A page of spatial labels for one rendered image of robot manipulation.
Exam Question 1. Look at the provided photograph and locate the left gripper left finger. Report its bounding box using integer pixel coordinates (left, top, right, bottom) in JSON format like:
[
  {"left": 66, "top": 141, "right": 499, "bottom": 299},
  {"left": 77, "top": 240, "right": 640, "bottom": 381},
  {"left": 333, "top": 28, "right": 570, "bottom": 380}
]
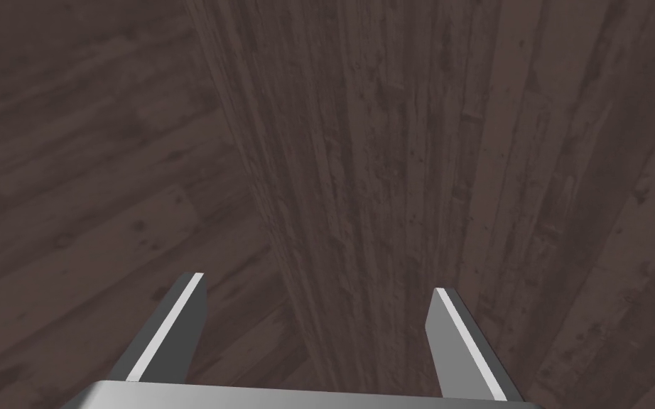
[{"left": 107, "top": 272, "right": 209, "bottom": 384}]

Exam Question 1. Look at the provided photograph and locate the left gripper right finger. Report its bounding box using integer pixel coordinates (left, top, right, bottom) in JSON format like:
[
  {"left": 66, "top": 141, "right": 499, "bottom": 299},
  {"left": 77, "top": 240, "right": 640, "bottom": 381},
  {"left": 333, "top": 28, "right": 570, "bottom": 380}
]
[{"left": 424, "top": 287, "right": 525, "bottom": 403}]

